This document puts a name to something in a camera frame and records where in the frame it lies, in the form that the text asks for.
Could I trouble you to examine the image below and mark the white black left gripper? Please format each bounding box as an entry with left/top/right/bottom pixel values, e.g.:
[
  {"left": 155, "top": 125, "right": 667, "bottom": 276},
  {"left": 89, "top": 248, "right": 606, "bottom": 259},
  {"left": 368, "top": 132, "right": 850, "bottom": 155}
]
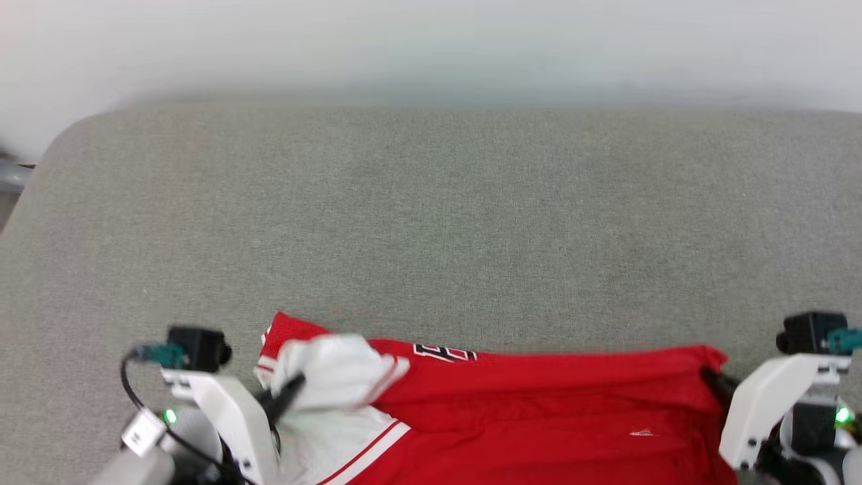
[{"left": 158, "top": 369, "right": 308, "bottom": 485}]

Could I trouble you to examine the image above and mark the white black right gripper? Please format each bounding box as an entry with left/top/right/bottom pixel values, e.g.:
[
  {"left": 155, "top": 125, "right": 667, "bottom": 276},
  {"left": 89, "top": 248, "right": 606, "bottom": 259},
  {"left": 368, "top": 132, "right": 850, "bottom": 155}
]
[{"left": 700, "top": 354, "right": 862, "bottom": 485}]

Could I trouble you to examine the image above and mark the red and white shirt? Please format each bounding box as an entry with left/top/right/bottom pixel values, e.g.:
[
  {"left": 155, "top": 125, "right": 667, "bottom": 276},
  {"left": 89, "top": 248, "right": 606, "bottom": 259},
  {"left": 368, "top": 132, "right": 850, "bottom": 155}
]
[{"left": 255, "top": 311, "right": 739, "bottom": 485}]

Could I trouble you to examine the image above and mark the grey object beside sofa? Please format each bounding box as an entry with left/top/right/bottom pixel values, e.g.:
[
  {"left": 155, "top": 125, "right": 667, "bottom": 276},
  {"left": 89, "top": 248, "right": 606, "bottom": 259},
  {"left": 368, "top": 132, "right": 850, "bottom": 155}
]
[{"left": 0, "top": 156, "right": 34, "bottom": 195}]

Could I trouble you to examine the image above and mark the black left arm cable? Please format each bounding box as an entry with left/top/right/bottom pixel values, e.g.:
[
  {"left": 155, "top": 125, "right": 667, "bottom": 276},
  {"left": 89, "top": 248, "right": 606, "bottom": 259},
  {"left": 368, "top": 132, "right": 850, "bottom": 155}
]
[{"left": 121, "top": 342, "right": 233, "bottom": 485}]

